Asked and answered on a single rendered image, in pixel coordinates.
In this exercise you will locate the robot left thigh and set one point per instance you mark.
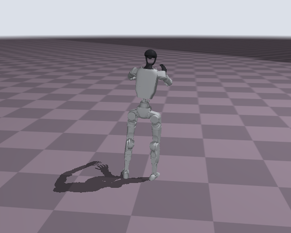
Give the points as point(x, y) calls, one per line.
point(131, 124)

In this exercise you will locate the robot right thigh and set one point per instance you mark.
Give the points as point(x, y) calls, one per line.
point(155, 118)

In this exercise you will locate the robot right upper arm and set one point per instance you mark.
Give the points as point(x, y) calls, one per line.
point(162, 75)

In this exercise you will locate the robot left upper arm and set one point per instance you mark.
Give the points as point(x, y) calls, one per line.
point(132, 73)

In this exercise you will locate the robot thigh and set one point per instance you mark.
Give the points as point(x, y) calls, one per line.
point(155, 118)
point(131, 124)

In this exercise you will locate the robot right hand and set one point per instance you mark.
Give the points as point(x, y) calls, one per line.
point(163, 67)

